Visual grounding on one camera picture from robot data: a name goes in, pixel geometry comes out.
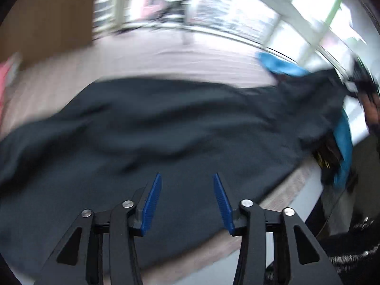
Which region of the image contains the blue garment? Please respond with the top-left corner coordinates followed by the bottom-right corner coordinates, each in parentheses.
top-left (257, 52), bottom-right (354, 189)

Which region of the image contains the person's right hand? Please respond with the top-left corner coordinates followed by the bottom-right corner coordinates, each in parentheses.
top-left (359, 90), bottom-right (380, 134)

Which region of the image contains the white cloth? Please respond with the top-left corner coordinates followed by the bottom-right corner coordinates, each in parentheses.
top-left (8, 52), bottom-right (23, 72)

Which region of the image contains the pink garment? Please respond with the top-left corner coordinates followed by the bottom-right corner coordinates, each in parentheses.
top-left (0, 61), bottom-right (14, 119)

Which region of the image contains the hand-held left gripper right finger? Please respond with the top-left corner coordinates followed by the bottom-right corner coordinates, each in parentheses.
top-left (213, 173), bottom-right (345, 285)

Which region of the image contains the white window frame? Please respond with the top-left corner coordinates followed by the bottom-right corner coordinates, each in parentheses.
top-left (92, 0), bottom-right (380, 75)

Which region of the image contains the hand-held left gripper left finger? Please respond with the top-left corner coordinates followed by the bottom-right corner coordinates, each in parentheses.
top-left (34, 173), bottom-right (162, 285)

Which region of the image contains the plaid bedsheet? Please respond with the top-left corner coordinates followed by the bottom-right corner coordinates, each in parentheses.
top-left (0, 33), bottom-right (315, 280)

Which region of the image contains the black garment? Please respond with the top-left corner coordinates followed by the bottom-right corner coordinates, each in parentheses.
top-left (0, 68), bottom-right (357, 280)

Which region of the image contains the light wooden board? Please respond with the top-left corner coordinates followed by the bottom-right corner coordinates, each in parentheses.
top-left (0, 0), bottom-right (98, 66)

